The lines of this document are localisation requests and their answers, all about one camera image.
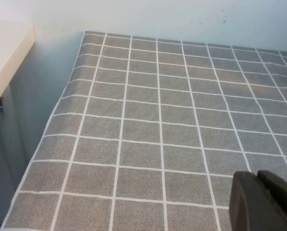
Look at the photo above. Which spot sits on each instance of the small metal bracket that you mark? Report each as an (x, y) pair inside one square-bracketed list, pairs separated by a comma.
[(0, 108)]

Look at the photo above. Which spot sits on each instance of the grey white-checked tablecloth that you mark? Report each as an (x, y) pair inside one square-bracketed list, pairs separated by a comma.
[(157, 120)]

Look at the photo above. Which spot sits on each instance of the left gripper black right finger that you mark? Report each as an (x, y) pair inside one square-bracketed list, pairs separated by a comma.
[(285, 202)]

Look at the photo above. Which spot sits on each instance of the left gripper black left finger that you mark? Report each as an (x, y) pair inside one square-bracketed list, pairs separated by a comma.
[(249, 207)]

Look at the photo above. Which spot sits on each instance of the cream side table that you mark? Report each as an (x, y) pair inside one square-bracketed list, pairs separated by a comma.
[(6, 60)]

